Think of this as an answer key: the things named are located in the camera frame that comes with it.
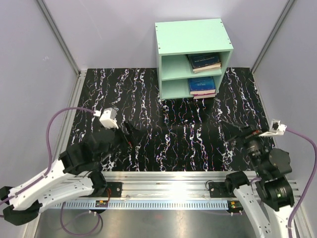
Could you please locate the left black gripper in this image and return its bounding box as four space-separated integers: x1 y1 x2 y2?
97 120 145 163

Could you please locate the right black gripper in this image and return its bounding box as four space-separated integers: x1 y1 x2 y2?
220 120 269 177

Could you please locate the purple 117-Storey Treehouse book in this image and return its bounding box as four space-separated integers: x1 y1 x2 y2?
193 93 216 100

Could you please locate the blue orange Jane Eyre book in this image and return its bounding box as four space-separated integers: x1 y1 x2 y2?
188 76 216 95

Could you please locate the dark blue hardcover book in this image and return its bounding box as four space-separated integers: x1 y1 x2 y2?
186 53 221 69

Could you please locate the black paperback book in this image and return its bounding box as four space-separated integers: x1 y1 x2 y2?
193 64 221 73

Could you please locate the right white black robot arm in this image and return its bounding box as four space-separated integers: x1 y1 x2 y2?
220 119 297 238

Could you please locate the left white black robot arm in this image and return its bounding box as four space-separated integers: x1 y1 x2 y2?
0 108 139 226

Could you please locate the mint green shelf cabinet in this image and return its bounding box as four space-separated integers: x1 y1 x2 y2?
155 18 233 100

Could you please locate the aluminium rail frame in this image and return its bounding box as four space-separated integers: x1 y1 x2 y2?
61 171 303 201

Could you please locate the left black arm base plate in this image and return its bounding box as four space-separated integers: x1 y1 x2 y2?
101 181 123 198

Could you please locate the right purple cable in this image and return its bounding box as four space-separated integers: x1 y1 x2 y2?
205 127 317 238

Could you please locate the purple cable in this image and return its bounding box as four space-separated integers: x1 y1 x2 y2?
205 127 317 238
0 106 104 235

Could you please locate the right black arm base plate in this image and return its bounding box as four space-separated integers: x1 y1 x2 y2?
207 180 236 198

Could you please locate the white slotted cable duct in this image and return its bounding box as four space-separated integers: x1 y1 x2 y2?
54 199 228 210

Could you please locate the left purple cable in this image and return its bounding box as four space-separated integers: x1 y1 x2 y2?
0 106 104 235

